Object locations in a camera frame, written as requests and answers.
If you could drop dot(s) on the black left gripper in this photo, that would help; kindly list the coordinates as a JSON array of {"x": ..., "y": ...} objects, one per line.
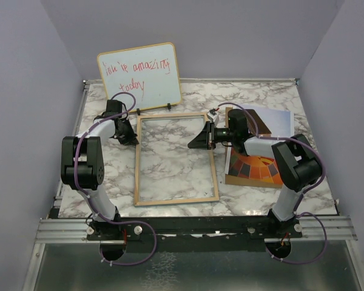
[{"x": 131, "y": 138}]

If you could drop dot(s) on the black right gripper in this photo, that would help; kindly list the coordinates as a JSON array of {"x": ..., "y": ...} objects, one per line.
[{"x": 206, "y": 139}]

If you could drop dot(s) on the wooden picture frame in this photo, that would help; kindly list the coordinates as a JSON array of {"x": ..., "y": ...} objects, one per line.
[{"x": 168, "y": 172}]

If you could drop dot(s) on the colourful balloon photo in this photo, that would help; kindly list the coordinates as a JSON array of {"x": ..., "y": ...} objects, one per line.
[{"x": 261, "y": 166}]

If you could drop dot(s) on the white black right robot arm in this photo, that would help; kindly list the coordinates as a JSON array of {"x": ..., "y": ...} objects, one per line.
[{"x": 298, "y": 164}]

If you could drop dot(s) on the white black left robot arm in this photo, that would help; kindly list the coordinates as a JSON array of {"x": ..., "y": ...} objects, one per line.
[{"x": 82, "y": 162}]

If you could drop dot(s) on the yellow framed whiteboard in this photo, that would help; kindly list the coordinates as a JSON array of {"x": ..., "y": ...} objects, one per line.
[{"x": 143, "y": 78}]

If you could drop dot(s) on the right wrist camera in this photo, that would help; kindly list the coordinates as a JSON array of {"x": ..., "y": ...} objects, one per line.
[{"x": 213, "y": 116}]

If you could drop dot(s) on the aluminium table edge rail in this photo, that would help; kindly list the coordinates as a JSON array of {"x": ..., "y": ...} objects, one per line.
[{"x": 57, "y": 201}]

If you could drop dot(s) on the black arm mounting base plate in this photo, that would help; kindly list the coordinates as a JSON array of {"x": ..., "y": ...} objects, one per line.
[{"x": 193, "y": 233}]

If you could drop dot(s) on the front aluminium rail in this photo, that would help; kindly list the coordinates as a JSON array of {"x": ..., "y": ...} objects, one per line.
[{"x": 74, "y": 231}]

